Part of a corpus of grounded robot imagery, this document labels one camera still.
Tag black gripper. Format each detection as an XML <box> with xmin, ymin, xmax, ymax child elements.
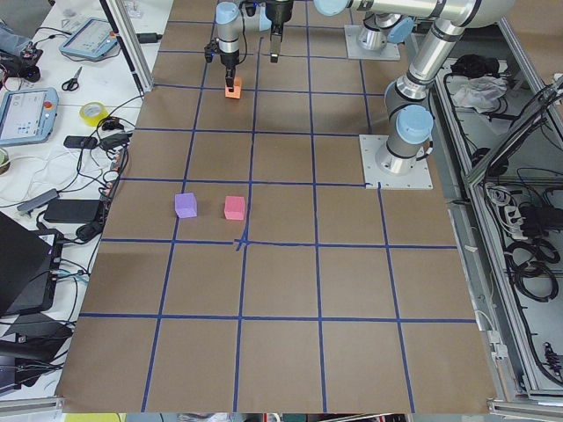
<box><xmin>220</xmin><ymin>51</ymin><xmax>239</xmax><ymax>91</ymax></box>
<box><xmin>266</xmin><ymin>0</ymin><xmax>294</xmax><ymax>63</ymax></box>

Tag orange foam block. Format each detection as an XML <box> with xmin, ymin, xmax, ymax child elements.
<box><xmin>224</xmin><ymin>76</ymin><xmax>242</xmax><ymax>99</ymax></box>

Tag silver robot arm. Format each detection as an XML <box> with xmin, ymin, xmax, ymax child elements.
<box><xmin>314</xmin><ymin>1</ymin><xmax>515</xmax><ymax>176</ymax></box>
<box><xmin>204</xmin><ymin>1</ymin><xmax>414</xmax><ymax>98</ymax></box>

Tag pink foam block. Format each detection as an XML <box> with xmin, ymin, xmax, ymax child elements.
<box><xmin>223</xmin><ymin>195</ymin><xmax>246</xmax><ymax>221</ymax></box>

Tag far blue teach pendant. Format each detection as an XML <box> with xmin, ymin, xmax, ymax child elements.
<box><xmin>59</xmin><ymin>18</ymin><xmax>118</xmax><ymax>62</ymax></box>

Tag blue teach pendant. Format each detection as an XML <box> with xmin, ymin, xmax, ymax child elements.
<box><xmin>1</xmin><ymin>88</ymin><xmax>59</xmax><ymax>147</ymax></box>
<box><xmin>59</xmin><ymin>18</ymin><xmax>118</xmax><ymax>62</ymax></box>

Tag purple foam block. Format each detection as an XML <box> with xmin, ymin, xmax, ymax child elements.
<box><xmin>174</xmin><ymin>193</ymin><xmax>198</xmax><ymax>219</ymax></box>

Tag yellow tape roll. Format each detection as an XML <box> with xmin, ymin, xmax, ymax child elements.
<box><xmin>79</xmin><ymin>101</ymin><xmax>109</xmax><ymax>127</ymax></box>

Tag near blue teach pendant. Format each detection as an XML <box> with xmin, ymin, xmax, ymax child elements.
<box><xmin>1</xmin><ymin>88</ymin><xmax>59</xmax><ymax>147</ymax></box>

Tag white crumpled cloth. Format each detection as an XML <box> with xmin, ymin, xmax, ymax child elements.
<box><xmin>452</xmin><ymin>76</ymin><xmax>508</xmax><ymax>113</ymax></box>

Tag black power adapter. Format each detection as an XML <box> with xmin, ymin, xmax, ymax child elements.
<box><xmin>44</xmin><ymin>199</ymin><xmax>100</xmax><ymax>223</ymax></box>

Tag black laptop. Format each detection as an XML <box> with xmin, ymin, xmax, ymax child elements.
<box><xmin>1</xmin><ymin>214</ymin><xmax>62</xmax><ymax>317</ymax></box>

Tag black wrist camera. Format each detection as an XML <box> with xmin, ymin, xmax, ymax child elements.
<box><xmin>204</xmin><ymin>38</ymin><xmax>220</xmax><ymax>63</ymax></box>

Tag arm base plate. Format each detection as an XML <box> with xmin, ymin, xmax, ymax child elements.
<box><xmin>359</xmin><ymin>135</ymin><xmax>433</xmax><ymax>190</ymax></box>
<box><xmin>344</xmin><ymin>25</ymin><xmax>400</xmax><ymax>61</ymax></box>

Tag aluminium frame post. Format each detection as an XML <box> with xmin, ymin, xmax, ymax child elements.
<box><xmin>99</xmin><ymin>0</ymin><xmax>154</xmax><ymax>97</ymax></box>

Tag black handled scissors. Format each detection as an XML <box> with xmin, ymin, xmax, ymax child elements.
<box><xmin>61</xmin><ymin>67</ymin><xmax>82</xmax><ymax>92</ymax></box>

